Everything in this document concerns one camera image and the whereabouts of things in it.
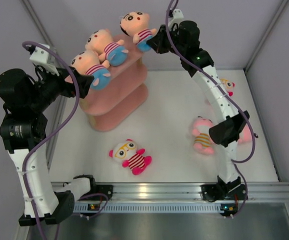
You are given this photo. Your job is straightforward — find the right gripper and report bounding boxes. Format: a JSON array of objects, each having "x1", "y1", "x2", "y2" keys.
[{"x1": 146, "y1": 24, "x2": 185, "y2": 58}]

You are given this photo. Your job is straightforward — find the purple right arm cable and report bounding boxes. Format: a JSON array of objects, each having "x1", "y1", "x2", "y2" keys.
[{"x1": 165, "y1": 0, "x2": 257, "y2": 218}]

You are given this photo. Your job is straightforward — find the white slotted cable duct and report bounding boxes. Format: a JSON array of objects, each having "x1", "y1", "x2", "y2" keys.
[{"x1": 73, "y1": 202, "x2": 234, "y2": 214}]

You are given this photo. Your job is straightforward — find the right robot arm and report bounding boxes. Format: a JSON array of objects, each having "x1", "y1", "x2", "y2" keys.
[{"x1": 147, "y1": 20, "x2": 250, "y2": 202}]

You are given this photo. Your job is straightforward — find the black-haired boy doll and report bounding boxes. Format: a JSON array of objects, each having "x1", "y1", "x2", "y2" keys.
[{"x1": 120, "y1": 11, "x2": 158, "y2": 53}]

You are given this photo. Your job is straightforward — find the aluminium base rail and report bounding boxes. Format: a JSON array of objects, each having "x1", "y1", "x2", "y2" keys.
[{"x1": 49, "y1": 181, "x2": 289, "y2": 201}]

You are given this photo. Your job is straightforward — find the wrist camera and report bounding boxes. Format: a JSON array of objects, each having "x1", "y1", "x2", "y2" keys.
[
  {"x1": 168, "y1": 8, "x2": 184, "y2": 30},
  {"x1": 29, "y1": 46, "x2": 59, "y2": 76}
]

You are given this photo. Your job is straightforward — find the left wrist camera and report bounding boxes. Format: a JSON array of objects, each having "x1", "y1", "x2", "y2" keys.
[{"x1": 29, "y1": 46, "x2": 59, "y2": 76}]

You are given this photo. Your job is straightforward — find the peach pig toy blue shorts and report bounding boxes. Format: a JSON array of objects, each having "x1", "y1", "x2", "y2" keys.
[{"x1": 85, "y1": 29, "x2": 129, "y2": 67}]

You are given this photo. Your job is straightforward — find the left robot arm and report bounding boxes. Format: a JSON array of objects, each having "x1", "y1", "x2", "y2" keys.
[{"x1": 0, "y1": 66, "x2": 98, "y2": 227}]

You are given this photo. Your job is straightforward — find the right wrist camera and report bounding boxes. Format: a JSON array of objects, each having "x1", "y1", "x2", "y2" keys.
[{"x1": 168, "y1": 8, "x2": 184, "y2": 30}]

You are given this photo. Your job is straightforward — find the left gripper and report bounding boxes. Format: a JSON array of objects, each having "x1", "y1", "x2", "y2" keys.
[{"x1": 27, "y1": 63, "x2": 93, "y2": 113}]

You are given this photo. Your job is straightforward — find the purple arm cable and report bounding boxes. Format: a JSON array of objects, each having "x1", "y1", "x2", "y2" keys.
[
  {"x1": 21, "y1": 40, "x2": 110, "y2": 240},
  {"x1": 165, "y1": 0, "x2": 257, "y2": 218}
]

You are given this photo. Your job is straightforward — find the pink wooden shelf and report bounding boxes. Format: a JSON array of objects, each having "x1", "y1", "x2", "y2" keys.
[{"x1": 79, "y1": 35, "x2": 148, "y2": 132}]

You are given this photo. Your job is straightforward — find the white panda toy yellow glasses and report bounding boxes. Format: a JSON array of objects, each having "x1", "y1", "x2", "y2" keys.
[{"x1": 108, "y1": 138, "x2": 153, "y2": 176}]

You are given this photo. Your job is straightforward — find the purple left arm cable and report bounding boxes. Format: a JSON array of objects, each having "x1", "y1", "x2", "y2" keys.
[{"x1": 21, "y1": 40, "x2": 110, "y2": 240}]

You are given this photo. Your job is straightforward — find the pink frog toy striped shirt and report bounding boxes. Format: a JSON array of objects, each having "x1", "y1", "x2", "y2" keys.
[{"x1": 191, "y1": 116, "x2": 215, "y2": 155}]

